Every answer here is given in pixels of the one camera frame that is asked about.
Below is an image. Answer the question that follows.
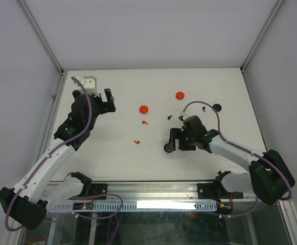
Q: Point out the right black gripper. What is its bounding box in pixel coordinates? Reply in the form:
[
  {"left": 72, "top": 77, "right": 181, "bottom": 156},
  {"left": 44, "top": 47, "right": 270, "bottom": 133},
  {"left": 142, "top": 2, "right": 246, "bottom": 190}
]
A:
[{"left": 166, "top": 128, "right": 196, "bottom": 151}]

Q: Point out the black earbud charging case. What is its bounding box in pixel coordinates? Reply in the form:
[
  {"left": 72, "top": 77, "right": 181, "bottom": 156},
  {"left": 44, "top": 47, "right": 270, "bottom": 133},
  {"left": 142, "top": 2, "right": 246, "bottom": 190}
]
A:
[{"left": 164, "top": 143, "right": 174, "bottom": 153}]

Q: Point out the red charging case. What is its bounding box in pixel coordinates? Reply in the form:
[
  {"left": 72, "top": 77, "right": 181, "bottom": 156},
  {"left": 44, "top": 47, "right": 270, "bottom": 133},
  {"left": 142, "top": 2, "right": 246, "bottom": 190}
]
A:
[
  {"left": 175, "top": 91, "right": 185, "bottom": 100},
  {"left": 139, "top": 105, "right": 149, "bottom": 114}
]

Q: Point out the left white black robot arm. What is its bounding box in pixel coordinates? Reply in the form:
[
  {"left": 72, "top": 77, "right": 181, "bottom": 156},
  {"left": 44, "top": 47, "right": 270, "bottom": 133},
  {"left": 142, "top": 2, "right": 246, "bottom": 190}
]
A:
[{"left": 0, "top": 89, "right": 116, "bottom": 230}]

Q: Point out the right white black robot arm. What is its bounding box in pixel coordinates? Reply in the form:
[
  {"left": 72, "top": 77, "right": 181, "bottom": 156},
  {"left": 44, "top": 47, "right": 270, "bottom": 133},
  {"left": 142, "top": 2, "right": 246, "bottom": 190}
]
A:
[{"left": 164, "top": 115, "right": 295, "bottom": 205}]

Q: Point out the small green circuit board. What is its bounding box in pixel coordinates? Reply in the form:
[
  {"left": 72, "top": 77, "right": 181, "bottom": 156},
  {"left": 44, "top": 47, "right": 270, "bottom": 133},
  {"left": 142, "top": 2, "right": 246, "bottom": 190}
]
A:
[{"left": 73, "top": 203, "right": 94, "bottom": 210}]

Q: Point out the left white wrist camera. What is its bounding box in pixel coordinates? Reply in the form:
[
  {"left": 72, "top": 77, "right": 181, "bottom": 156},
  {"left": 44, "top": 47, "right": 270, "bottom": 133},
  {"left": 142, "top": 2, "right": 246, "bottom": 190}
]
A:
[{"left": 75, "top": 76, "right": 98, "bottom": 95}]

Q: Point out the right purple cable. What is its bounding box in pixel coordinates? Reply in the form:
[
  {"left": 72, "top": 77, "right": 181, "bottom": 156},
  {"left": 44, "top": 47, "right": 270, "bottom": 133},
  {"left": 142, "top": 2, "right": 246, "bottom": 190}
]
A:
[{"left": 181, "top": 101, "right": 293, "bottom": 200}]

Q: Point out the aluminium mounting rail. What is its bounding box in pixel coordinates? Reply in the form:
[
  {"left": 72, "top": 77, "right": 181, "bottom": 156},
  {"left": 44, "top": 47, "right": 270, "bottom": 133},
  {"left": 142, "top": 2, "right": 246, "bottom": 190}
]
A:
[{"left": 45, "top": 180, "right": 291, "bottom": 202}]

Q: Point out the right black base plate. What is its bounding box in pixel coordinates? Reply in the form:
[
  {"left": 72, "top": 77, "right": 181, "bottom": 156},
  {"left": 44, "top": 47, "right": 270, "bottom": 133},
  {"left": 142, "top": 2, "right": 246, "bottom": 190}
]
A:
[{"left": 197, "top": 183, "right": 244, "bottom": 202}]

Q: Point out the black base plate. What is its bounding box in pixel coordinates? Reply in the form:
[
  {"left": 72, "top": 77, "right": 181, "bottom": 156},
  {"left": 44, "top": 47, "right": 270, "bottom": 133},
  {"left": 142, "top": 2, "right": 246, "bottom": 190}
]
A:
[
  {"left": 197, "top": 183, "right": 244, "bottom": 202},
  {"left": 88, "top": 183, "right": 108, "bottom": 201}
]

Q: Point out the grey slotted cable duct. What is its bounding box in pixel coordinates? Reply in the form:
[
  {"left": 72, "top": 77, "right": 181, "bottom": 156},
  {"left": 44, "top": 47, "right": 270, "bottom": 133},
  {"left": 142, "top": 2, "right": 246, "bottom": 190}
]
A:
[{"left": 51, "top": 201, "right": 217, "bottom": 213}]

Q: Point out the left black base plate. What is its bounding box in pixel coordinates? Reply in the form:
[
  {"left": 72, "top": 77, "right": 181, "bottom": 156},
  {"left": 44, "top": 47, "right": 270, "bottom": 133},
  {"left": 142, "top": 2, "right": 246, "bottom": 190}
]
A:
[{"left": 88, "top": 183, "right": 108, "bottom": 201}]

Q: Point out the left aluminium frame post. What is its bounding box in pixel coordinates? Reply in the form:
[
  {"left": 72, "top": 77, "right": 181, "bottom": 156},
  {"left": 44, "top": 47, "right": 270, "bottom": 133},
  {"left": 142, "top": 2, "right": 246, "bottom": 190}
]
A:
[{"left": 16, "top": 0, "right": 63, "bottom": 75}]

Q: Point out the aluminium frame post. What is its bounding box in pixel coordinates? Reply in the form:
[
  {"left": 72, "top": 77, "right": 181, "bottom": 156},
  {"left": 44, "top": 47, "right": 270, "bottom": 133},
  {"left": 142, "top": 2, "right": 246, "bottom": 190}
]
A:
[
  {"left": 16, "top": 0, "right": 63, "bottom": 75},
  {"left": 240, "top": 0, "right": 285, "bottom": 73}
]

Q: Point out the right aluminium frame post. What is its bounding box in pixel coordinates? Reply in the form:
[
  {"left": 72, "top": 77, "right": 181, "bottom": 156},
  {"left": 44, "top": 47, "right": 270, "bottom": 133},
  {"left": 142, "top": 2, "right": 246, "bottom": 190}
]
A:
[{"left": 240, "top": 0, "right": 285, "bottom": 73}]

